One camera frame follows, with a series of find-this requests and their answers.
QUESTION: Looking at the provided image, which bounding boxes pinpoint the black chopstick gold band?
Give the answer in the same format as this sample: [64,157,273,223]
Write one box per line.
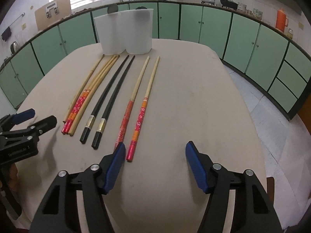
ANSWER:
[92,55,135,150]
[79,55,129,144]

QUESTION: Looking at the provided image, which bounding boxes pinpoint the plain bamboo chopstick curved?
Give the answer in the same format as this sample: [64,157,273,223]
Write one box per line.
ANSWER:
[67,55,120,136]

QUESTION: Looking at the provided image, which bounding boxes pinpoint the red-orange patterned chopstick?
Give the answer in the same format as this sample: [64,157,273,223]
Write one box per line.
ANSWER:
[61,55,115,135]
[61,55,120,135]

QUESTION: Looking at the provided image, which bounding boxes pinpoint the red patterned chopstick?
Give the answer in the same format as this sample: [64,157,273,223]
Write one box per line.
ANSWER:
[114,56,150,150]

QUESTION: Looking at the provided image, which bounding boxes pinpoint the pink floral orange chopstick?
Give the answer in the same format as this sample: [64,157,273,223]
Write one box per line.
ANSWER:
[126,56,160,162]

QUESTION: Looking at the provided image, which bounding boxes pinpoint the green lower kitchen cabinets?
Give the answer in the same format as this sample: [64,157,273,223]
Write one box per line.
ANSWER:
[1,1,310,119]

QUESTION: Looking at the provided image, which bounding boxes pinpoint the person's left hand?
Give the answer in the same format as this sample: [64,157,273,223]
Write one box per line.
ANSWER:
[1,163,19,192]

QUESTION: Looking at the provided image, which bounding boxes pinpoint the steel electric kettle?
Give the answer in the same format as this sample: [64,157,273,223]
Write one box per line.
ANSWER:
[10,41,19,55]

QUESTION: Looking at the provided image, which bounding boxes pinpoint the cardboard box on counter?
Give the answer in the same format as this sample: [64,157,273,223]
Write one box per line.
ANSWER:
[35,0,72,31]

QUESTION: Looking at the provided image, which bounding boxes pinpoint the white double utensil holder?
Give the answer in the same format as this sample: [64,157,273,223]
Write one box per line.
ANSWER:
[94,9,153,55]

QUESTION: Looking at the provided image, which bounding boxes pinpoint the orange thermos jug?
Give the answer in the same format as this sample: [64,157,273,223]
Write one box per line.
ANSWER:
[275,8,288,33]

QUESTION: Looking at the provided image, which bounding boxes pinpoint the glass jars on counter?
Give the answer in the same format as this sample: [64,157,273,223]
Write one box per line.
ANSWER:
[237,3,263,20]

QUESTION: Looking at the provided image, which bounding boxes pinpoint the black wok on stove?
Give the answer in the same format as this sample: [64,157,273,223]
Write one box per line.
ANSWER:
[220,0,238,10]

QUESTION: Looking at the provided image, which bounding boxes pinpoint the dark towel on rail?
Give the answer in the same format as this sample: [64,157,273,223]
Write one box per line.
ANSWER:
[1,27,12,42]

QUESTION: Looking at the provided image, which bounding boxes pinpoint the wall towel rail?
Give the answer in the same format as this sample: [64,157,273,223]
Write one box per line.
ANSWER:
[8,12,25,27]

